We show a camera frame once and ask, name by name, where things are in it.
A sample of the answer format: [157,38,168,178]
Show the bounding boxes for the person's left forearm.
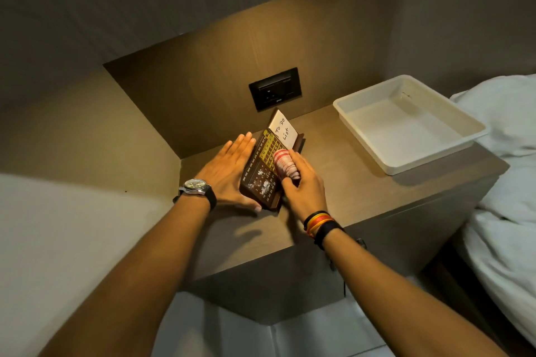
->
[40,195,211,357]

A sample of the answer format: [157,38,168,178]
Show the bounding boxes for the coloured thread bracelets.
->
[303,210,334,238]

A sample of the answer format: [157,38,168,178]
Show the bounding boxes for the white handwritten note card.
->
[268,108,299,149]

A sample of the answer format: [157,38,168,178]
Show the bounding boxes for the silver wristwatch with black strap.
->
[173,178,218,211]

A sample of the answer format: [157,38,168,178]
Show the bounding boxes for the black wristband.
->
[314,220,345,251]

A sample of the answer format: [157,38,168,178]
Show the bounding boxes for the grey wooden bedside cabinet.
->
[179,103,511,327]

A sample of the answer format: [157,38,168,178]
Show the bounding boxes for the white plastic tray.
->
[333,74,491,177]

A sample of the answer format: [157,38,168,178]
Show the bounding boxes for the white bed sheet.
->
[450,74,536,348]

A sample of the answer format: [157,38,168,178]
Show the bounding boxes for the grey wooden overhead cabinet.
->
[0,0,408,112]

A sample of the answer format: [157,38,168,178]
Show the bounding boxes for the person's right forearm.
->
[322,228,509,357]

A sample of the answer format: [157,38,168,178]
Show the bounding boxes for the black wall socket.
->
[248,67,303,113]

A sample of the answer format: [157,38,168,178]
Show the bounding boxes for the brown desk calendar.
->
[239,127,307,213]

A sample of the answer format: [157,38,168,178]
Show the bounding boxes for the red and white striped cloth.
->
[274,149,302,181]

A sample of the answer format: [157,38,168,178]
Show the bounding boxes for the person's right hand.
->
[281,149,328,223]

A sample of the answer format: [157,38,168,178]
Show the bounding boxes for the person's left hand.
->
[195,132,263,213]

